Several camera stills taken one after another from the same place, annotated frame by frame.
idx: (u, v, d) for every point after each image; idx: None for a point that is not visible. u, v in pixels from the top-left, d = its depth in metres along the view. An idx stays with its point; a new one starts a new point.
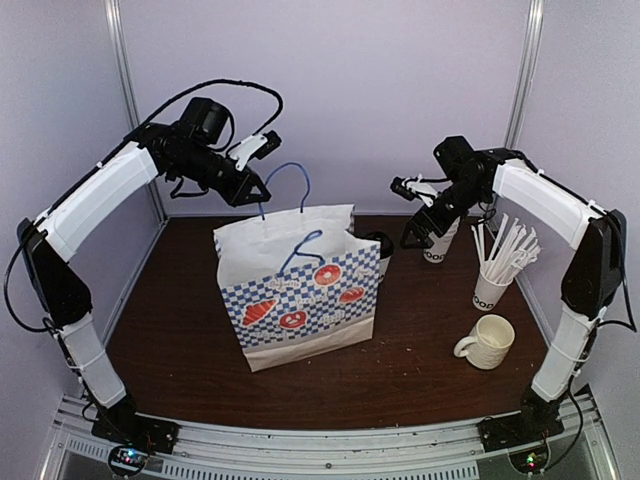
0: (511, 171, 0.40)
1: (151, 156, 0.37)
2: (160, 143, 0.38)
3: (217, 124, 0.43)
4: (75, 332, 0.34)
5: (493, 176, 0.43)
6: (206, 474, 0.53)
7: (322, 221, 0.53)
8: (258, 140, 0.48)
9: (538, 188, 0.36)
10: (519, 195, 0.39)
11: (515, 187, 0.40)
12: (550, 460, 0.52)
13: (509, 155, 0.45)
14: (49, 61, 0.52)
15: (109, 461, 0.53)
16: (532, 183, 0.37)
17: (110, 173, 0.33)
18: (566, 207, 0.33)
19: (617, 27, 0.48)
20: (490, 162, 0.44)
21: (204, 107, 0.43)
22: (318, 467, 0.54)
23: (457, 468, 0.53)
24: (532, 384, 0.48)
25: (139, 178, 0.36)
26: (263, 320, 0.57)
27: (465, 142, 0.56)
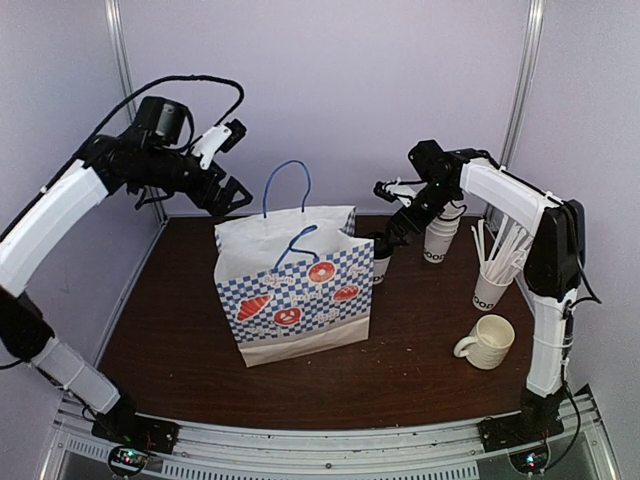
0: (475, 167, 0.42)
1: (98, 175, 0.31)
2: (108, 160, 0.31)
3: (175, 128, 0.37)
4: (43, 355, 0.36)
5: (461, 173, 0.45)
6: (206, 474, 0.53)
7: (322, 221, 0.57)
8: (221, 133, 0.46)
9: (499, 182, 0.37)
10: (484, 190, 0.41)
11: (479, 182, 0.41)
12: (550, 460, 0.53)
13: (475, 155, 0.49)
14: (49, 62, 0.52)
15: (109, 462, 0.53)
16: (493, 177, 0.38)
17: (50, 201, 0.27)
18: (523, 197, 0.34)
19: (619, 27, 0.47)
20: (455, 161, 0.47)
21: (156, 107, 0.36)
22: (318, 467, 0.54)
23: (457, 468, 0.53)
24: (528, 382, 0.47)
25: (88, 199, 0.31)
26: (257, 316, 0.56)
27: (436, 145, 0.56)
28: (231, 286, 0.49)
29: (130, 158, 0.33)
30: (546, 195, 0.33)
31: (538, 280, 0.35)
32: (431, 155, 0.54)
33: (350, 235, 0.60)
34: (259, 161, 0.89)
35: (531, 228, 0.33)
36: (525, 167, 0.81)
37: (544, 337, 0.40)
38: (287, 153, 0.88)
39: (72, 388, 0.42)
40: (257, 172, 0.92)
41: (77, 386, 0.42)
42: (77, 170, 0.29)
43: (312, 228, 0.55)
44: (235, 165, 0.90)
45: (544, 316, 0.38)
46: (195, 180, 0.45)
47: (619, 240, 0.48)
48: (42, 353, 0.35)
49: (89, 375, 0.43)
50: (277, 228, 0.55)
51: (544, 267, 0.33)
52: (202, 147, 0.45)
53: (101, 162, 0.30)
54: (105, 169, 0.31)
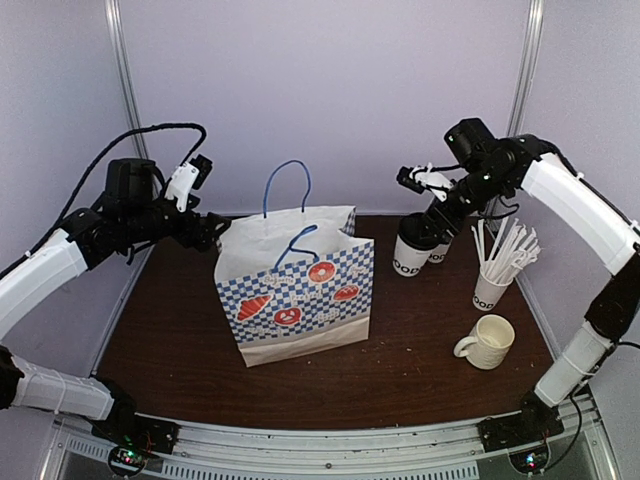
0: (546, 168, 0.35)
1: (81, 249, 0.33)
2: (92, 233, 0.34)
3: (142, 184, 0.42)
4: (22, 396, 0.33)
5: (523, 172, 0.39)
6: (206, 474, 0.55)
7: (322, 220, 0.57)
8: (189, 174, 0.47)
9: (578, 197, 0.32)
10: (550, 198, 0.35)
11: (545, 187, 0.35)
12: (550, 460, 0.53)
13: (545, 148, 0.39)
14: (49, 61, 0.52)
15: (109, 461, 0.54)
16: (569, 189, 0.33)
17: (32, 268, 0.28)
18: (610, 226, 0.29)
19: (618, 26, 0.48)
20: (522, 155, 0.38)
21: (123, 170, 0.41)
22: (318, 467, 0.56)
23: (458, 468, 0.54)
24: (535, 387, 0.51)
25: (69, 269, 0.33)
26: (257, 316, 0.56)
27: (483, 127, 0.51)
28: (231, 286, 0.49)
29: (109, 227, 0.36)
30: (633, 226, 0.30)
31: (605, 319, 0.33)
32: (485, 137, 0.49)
33: (350, 235, 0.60)
34: (258, 161, 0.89)
35: (613, 265, 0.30)
36: None
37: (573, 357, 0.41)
38: (287, 153, 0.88)
39: (62, 410, 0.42)
40: (257, 172, 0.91)
41: (68, 408, 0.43)
42: (61, 241, 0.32)
43: (311, 227, 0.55)
44: (235, 165, 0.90)
45: (583, 344, 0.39)
46: (174, 224, 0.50)
47: None
48: (21, 396, 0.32)
49: (76, 393, 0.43)
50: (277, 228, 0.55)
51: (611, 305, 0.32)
52: (175, 192, 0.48)
53: (84, 236, 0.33)
54: (89, 242, 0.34)
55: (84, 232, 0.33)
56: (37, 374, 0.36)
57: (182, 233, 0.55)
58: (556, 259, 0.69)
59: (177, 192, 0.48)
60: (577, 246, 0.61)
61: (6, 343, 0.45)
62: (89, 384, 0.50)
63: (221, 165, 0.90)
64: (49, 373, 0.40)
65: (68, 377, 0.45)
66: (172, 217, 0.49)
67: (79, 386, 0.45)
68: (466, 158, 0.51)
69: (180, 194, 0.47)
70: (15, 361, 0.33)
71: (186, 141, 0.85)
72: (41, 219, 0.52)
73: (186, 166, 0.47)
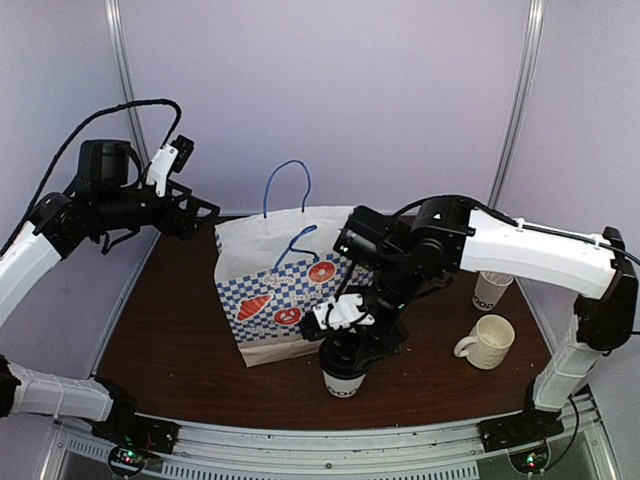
0: (478, 238, 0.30)
1: (50, 239, 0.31)
2: (62, 219, 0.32)
3: (116, 167, 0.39)
4: (21, 403, 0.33)
5: (460, 255, 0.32)
6: (206, 474, 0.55)
7: (323, 220, 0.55)
8: (168, 154, 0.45)
9: (543, 250, 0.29)
10: (504, 264, 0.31)
11: (492, 257, 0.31)
12: (550, 460, 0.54)
13: (458, 211, 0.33)
14: (48, 62, 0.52)
15: (109, 461, 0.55)
16: (527, 247, 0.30)
17: (4, 268, 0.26)
18: (583, 262, 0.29)
19: (619, 26, 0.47)
20: (450, 238, 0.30)
21: (93, 152, 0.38)
22: (318, 466, 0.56)
23: (457, 468, 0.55)
24: (536, 403, 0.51)
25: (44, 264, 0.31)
26: (257, 316, 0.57)
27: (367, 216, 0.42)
28: (232, 285, 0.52)
29: (80, 213, 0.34)
30: (593, 243, 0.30)
31: (607, 338, 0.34)
32: (373, 223, 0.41)
33: None
34: (258, 161, 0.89)
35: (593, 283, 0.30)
36: (524, 169, 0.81)
37: (571, 371, 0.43)
38: (287, 153, 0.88)
39: (61, 414, 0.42)
40: (257, 172, 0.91)
41: (68, 411, 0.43)
42: (27, 236, 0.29)
43: (310, 227, 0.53)
44: (235, 164, 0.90)
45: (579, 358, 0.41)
46: (154, 212, 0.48)
47: None
48: (20, 403, 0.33)
49: (75, 395, 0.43)
50: (277, 228, 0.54)
51: (610, 324, 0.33)
52: (153, 176, 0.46)
53: (54, 223, 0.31)
54: (56, 230, 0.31)
55: (55, 219, 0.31)
56: (34, 381, 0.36)
57: (163, 221, 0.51)
58: None
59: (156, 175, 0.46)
60: None
61: (8, 344, 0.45)
62: (88, 386, 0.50)
63: (220, 165, 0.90)
64: (45, 376, 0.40)
65: (67, 379, 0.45)
66: (150, 203, 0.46)
67: (78, 388, 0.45)
68: (372, 256, 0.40)
69: (158, 176, 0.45)
70: (11, 370, 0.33)
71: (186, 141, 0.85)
72: None
73: (164, 147, 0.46)
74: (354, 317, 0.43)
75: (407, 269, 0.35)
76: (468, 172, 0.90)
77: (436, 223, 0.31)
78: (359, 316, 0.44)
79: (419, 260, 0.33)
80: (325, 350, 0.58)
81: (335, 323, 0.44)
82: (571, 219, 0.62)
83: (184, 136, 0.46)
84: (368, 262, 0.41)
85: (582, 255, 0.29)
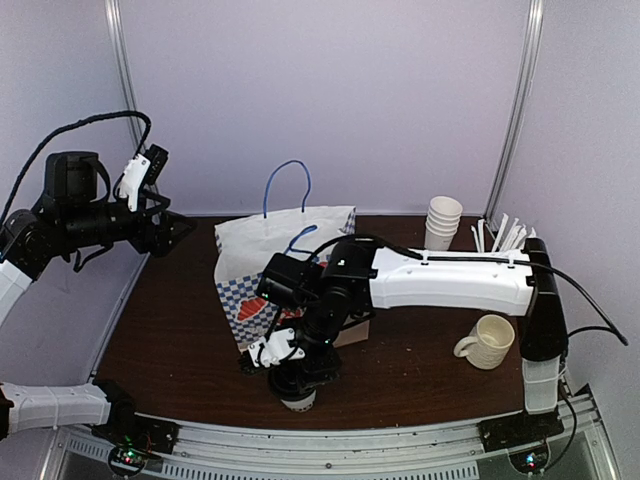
0: (388, 276, 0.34)
1: (18, 266, 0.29)
2: (24, 240, 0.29)
3: (84, 181, 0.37)
4: (18, 422, 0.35)
5: (369, 294, 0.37)
6: (206, 474, 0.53)
7: (323, 220, 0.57)
8: (140, 167, 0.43)
9: (447, 277, 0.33)
10: (415, 294, 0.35)
11: (404, 289, 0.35)
12: (549, 460, 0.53)
13: (365, 255, 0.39)
14: (49, 63, 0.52)
15: (109, 461, 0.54)
16: (433, 275, 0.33)
17: None
18: (490, 283, 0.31)
19: (619, 26, 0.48)
20: (354, 281, 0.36)
21: (57, 166, 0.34)
22: (318, 466, 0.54)
23: (457, 468, 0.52)
24: (529, 406, 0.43)
25: (13, 289, 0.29)
26: (257, 316, 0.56)
27: (285, 258, 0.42)
28: (231, 286, 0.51)
29: (47, 234, 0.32)
30: (508, 263, 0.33)
31: (542, 352, 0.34)
32: (289, 269, 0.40)
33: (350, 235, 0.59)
34: (258, 162, 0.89)
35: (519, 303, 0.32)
36: (524, 169, 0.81)
37: (541, 376, 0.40)
38: (287, 153, 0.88)
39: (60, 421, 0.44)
40: (257, 172, 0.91)
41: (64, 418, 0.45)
42: None
43: (312, 227, 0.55)
44: (235, 165, 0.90)
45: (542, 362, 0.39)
46: (127, 228, 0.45)
47: (616, 242, 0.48)
48: (17, 424, 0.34)
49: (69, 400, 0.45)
50: (278, 228, 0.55)
51: (542, 338, 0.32)
52: (126, 188, 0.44)
53: (17, 246, 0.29)
54: (22, 255, 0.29)
55: (18, 241, 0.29)
56: (27, 399, 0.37)
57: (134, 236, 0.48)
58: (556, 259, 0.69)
59: (128, 188, 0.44)
60: (573, 246, 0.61)
61: (9, 345, 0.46)
62: (84, 392, 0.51)
63: (221, 165, 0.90)
64: (39, 392, 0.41)
65: (60, 389, 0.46)
66: (123, 219, 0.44)
67: (72, 397, 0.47)
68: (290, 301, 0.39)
69: (130, 189, 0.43)
70: (4, 392, 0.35)
71: (186, 141, 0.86)
72: None
73: (137, 158, 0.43)
74: (284, 354, 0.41)
75: (319, 312, 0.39)
76: (468, 172, 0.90)
77: (341, 271, 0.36)
78: (290, 353, 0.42)
79: (331, 307, 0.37)
80: (272, 379, 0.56)
81: (266, 362, 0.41)
82: (570, 220, 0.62)
83: (155, 147, 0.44)
84: (288, 306, 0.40)
85: (491, 277, 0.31)
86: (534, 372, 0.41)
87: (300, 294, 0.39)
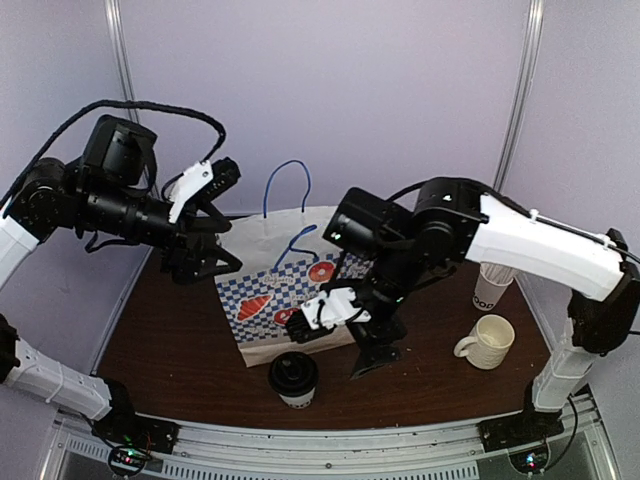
0: (501, 229, 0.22)
1: (20, 223, 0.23)
2: (26, 196, 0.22)
3: (132, 163, 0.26)
4: (16, 381, 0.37)
5: (467, 243, 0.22)
6: (206, 473, 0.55)
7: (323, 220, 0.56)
8: (197, 178, 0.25)
9: (553, 248, 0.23)
10: (504, 258, 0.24)
11: (500, 252, 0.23)
12: (549, 460, 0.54)
13: (472, 192, 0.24)
14: (48, 62, 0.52)
15: (109, 461, 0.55)
16: (543, 240, 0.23)
17: None
18: (589, 263, 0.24)
19: (618, 26, 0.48)
20: (463, 223, 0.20)
21: (106, 126, 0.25)
22: (318, 466, 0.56)
23: (458, 468, 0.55)
24: (536, 405, 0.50)
25: (15, 247, 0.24)
26: (258, 316, 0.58)
27: (357, 191, 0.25)
28: (231, 286, 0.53)
29: (52, 204, 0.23)
30: (603, 243, 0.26)
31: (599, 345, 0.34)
32: (363, 204, 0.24)
33: None
34: (258, 162, 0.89)
35: (596, 288, 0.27)
36: (525, 168, 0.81)
37: (572, 375, 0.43)
38: (287, 153, 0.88)
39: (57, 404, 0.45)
40: (258, 172, 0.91)
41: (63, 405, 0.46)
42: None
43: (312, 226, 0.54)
44: (234, 163, 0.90)
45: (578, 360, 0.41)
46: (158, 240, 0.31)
47: None
48: (13, 381, 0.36)
49: (72, 393, 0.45)
50: (277, 227, 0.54)
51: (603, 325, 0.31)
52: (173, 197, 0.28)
53: (19, 203, 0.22)
54: (27, 214, 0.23)
55: (21, 199, 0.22)
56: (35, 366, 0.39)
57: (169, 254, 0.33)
58: None
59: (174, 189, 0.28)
60: None
61: None
62: (93, 383, 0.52)
63: (220, 165, 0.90)
64: (51, 364, 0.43)
65: (72, 374, 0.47)
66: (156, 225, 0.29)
67: (79, 385, 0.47)
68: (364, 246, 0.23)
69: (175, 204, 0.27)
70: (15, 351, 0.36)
71: (185, 140, 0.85)
72: None
73: (197, 165, 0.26)
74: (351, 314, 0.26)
75: (406, 260, 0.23)
76: (469, 171, 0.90)
77: (451, 201, 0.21)
78: (355, 314, 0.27)
79: (427, 253, 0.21)
80: (272, 373, 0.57)
81: (327, 324, 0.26)
82: (571, 219, 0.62)
83: (233, 161, 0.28)
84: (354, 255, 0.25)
85: (595, 256, 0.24)
86: (566, 369, 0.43)
87: (382, 238, 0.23)
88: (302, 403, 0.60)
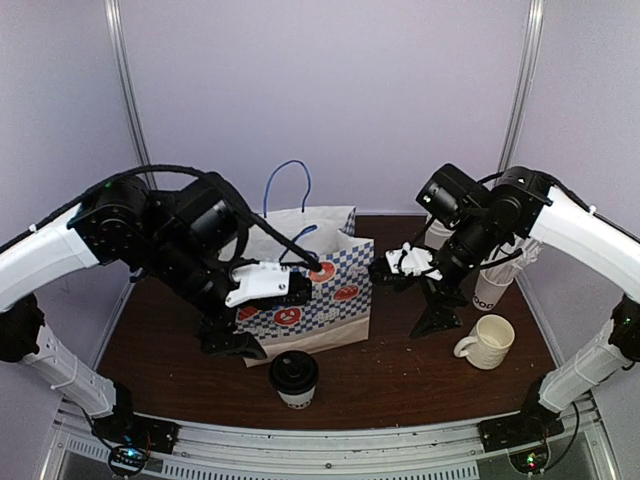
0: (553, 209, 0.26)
1: (83, 239, 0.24)
2: (101, 218, 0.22)
3: (215, 232, 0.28)
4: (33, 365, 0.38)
5: (528, 221, 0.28)
6: (206, 474, 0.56)
7: (323, 221, 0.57)
8: (273, 288, 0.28)
9: (596, 235, 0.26)
10: (557, 240, 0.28)
11: (552, 232, 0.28)
12: (550, 460, 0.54)
13: (544, 182, 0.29)
14: (48, 62, 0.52)
15: (110, 461, 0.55)
16: (589, 229, 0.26)
17: (24, 252, 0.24)
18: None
19: (619, 26, 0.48)
20: (530, 202, 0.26)
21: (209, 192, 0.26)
22: (318, 467, 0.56)
23: (458, 468, 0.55)
24: (541, 398, 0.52)
25: (74, 259, 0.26)
26: (258, 316, 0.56)
27: (459, 173, 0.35)
28: None
29: (125, 233, 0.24)
30: None
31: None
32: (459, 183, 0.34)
33: (350, 235, 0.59)
34: (258, 162, 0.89)
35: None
36: (525, 168, 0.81)
37: (589, 375, 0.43)
38: (287, 153, 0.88)
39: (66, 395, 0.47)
40: (257, 171, 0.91)
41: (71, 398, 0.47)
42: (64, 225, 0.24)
43: (312, 227, 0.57)
44: (234, 163, 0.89)
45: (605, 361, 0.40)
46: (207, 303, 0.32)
47: None
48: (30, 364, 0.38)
49: (81, 390, 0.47)
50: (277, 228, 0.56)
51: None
52: (241, 277, 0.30)
53: (93, 221, 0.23)
54: (93, 234, 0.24)
55: (92, 218, 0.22)
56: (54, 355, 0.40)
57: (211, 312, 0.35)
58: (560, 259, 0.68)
59: (245, 278, 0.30)
60: None
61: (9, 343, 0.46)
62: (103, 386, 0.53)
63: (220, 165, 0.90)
64: (68, 358, 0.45)
65: (87, 370, 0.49)
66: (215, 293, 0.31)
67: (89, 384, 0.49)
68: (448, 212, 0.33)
69: (242, 295, 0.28)
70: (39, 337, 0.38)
71: (185, 140, 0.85)
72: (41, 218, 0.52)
73: (283, 275, 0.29)
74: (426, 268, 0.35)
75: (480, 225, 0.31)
76: (469, 171, 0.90)
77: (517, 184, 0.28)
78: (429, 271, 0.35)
79: (494, 220, 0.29)
80: (273, 372, 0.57)
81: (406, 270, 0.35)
82: None
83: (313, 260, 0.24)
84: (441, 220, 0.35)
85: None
86: (591, 369, 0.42)
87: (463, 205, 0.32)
88: (303, 403, 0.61)
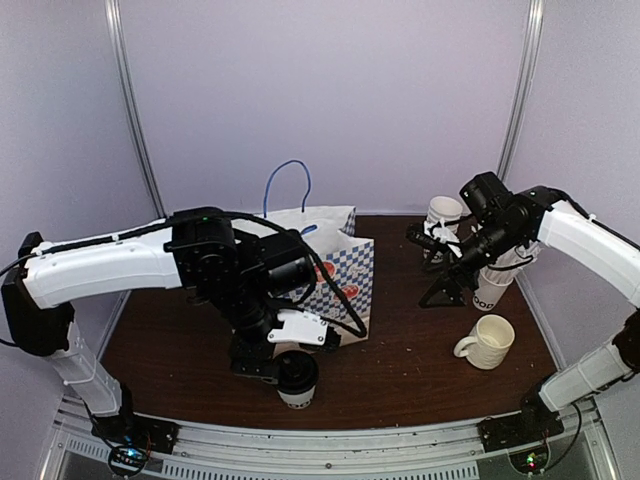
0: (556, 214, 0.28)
1: (175, 265, 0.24)
2: (204, 251, 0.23)
3: (289, 279, 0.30)
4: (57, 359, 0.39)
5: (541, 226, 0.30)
6: (206, 474, 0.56)
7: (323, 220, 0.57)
8: (311, 335, 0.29)
9: (589, 235, 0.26)
10: (566, 246, 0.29)
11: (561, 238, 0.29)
12: (549, 461, 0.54)
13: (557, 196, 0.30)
14: (49, 64, 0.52)
15: (109, 461, 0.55)
16: (585, 230, 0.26)
17: (109, 257, 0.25)
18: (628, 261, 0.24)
19: (619, 27, 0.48)
20: (534, 207, 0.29)
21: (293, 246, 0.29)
22: (318, 467, 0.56)
23: (457, 468, 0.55)
24: (540, 391, 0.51)
25: (152, 276, 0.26)
26: None
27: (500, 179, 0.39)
28: None
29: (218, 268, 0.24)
30: None
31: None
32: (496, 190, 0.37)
33: (350, 235, 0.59)
34: (258, 162, 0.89)
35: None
36: (525, 168, 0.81)
37: (590, 377, 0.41)
38: (286, 153, 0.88)
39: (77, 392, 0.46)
40: (257, 171, 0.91)
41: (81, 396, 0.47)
42: (158, 244, 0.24)
43: (312, 227, 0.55)
44: (234, 163, 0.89)
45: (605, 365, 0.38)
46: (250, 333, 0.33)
47: None
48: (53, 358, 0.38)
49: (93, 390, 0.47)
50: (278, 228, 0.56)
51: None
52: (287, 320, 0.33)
53: (193, 250, 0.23)
54: (187, 263, 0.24)
55: (196, 250, 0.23)
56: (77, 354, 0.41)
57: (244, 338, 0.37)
58: (560, 259, 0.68)
59: (289, 321, 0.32)
60: None
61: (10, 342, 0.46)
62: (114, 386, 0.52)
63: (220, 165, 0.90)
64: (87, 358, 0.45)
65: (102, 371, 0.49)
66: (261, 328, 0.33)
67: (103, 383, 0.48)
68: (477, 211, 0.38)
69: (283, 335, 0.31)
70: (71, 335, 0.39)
71: (184, 140, 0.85)
72: (41, 218, 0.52)
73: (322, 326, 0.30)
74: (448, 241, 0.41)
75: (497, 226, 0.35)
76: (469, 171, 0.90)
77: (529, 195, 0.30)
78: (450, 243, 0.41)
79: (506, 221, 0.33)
80: None
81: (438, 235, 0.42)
82: None
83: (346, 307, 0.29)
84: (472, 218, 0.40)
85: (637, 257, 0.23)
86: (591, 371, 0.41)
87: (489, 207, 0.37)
88: (302, 403, 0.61)
